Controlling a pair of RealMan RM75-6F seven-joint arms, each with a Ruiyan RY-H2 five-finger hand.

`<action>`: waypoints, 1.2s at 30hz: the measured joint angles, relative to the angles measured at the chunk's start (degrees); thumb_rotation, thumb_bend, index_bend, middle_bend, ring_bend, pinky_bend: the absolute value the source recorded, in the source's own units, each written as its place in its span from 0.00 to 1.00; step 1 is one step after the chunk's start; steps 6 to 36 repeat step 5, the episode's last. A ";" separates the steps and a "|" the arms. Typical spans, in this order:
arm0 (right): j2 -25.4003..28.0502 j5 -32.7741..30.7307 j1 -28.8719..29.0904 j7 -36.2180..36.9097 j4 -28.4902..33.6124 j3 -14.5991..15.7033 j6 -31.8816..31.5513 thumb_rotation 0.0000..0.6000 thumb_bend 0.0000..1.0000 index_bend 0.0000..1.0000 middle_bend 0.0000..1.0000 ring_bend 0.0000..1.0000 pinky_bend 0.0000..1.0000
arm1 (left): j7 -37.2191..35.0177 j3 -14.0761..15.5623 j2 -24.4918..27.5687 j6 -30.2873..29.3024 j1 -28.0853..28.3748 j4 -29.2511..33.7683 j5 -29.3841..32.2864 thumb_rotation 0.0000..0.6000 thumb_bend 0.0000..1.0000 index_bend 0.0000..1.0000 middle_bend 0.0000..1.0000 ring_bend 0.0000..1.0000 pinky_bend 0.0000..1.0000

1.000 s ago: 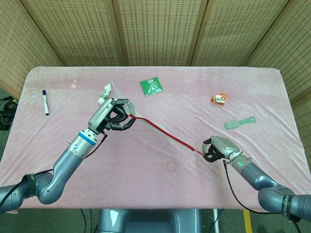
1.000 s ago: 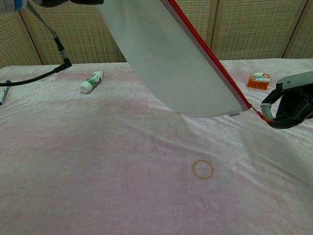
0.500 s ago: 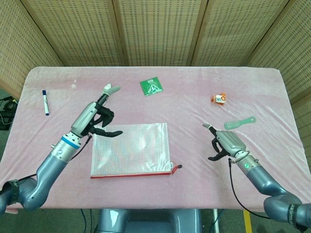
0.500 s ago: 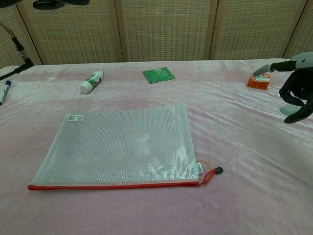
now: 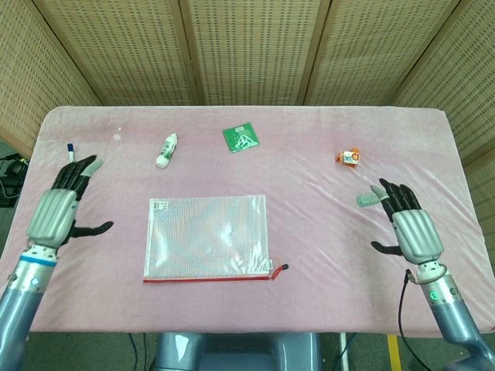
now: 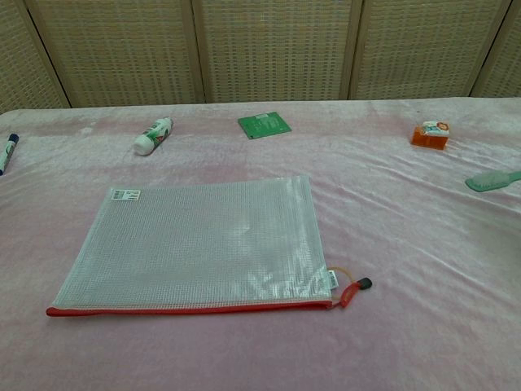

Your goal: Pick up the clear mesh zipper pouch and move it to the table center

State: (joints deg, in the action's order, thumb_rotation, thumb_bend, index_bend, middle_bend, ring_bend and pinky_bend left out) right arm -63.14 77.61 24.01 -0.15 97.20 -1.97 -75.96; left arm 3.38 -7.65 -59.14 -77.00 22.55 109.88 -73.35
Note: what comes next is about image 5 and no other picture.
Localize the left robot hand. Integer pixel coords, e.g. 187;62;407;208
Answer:
26;155;114;250

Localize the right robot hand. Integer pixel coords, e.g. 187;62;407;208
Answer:
370;178;444;266

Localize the white mesh zipper pouch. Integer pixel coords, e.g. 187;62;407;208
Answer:
142;194;275;284

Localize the small orange box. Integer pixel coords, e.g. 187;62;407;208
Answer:
334;147;361;170

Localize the pink velvet tablecloth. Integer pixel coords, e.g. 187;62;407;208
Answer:
0;104;486;335

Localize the white glue bottle green label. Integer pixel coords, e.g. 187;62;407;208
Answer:
155;132;179;168

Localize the green circuit board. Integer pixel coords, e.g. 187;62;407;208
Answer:
221;121;261;155

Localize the grey blue robot torso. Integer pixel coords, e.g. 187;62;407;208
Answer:
154;332;323;371

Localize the black floor cable bundle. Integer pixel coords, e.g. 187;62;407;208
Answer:
0;152;31;208

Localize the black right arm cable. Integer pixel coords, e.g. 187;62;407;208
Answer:
398;269;418;353

